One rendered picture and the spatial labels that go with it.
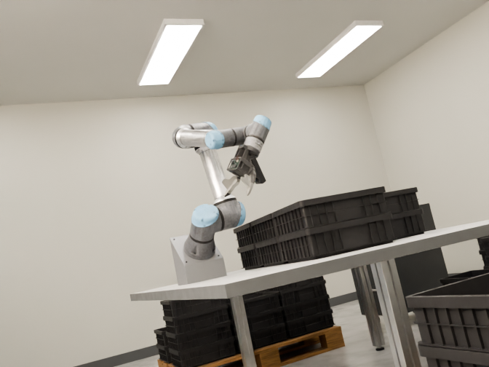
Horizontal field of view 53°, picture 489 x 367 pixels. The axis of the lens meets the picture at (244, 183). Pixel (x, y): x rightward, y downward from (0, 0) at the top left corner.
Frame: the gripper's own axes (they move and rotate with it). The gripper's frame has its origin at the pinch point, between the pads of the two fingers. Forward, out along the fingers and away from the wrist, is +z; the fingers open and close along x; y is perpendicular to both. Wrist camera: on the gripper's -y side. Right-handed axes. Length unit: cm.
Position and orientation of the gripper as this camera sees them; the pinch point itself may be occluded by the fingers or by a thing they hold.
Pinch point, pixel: (236, 197)
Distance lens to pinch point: 191.2
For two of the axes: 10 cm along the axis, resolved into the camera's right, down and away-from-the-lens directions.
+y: -7.1, -4.8, -5.1
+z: -3.5, 8.7, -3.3
